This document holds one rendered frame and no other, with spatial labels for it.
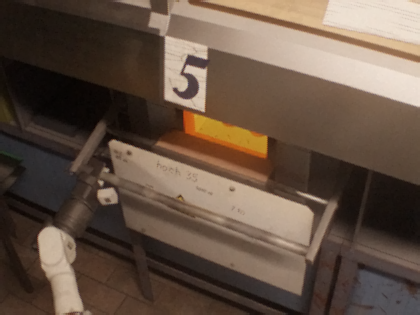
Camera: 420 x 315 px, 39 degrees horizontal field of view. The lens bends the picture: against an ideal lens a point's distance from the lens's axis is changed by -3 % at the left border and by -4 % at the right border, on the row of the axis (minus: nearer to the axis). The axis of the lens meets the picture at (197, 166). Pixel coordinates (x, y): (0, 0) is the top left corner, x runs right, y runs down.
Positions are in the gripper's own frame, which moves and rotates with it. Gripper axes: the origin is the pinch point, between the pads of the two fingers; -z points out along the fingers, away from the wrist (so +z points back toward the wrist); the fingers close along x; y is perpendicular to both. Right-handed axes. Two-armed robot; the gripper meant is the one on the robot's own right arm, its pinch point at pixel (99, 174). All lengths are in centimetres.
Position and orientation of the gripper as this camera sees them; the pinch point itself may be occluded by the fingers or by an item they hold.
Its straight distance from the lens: 166.7
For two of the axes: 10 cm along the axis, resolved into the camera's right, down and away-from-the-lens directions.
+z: -4.4, 8.1, -4.0
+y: -8.8, -3.0, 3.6
